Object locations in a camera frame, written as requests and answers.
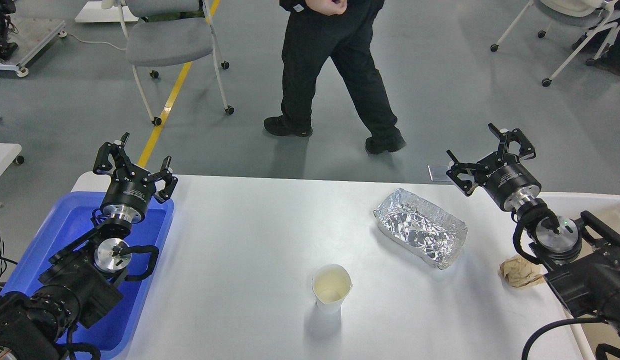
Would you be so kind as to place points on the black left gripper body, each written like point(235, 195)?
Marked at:
point(128, 196)

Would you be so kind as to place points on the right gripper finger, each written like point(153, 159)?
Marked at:
point(467, 176)
point(506, 137)

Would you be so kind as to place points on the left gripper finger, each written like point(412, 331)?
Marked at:
point(170, 181)
point(111, 159)

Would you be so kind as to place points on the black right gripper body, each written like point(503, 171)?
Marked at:
point(504, 179)

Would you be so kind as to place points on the white paper cup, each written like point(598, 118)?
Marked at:
point(331, 284)

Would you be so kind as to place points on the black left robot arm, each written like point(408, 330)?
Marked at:
point(81, 285)

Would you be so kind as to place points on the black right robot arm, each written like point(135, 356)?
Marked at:
point(582, 256)

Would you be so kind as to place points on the metal floor plate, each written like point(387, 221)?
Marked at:
point(438, 173)

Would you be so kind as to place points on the aluminium foil tray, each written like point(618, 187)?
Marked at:
point(421, 227)

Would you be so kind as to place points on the crumpled brown paper ball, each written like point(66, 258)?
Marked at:
point(520, 273)

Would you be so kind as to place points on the white side table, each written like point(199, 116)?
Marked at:
point(10, 153)

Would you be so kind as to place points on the grey office chair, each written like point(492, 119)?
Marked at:
point(171, 42)

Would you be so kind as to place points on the blue plastic bin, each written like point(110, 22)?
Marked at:
point(71, 217)

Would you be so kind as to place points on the white flat board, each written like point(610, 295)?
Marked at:
point(104, 11)

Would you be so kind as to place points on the beige plastic bin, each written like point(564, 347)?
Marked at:
point(606, 207)

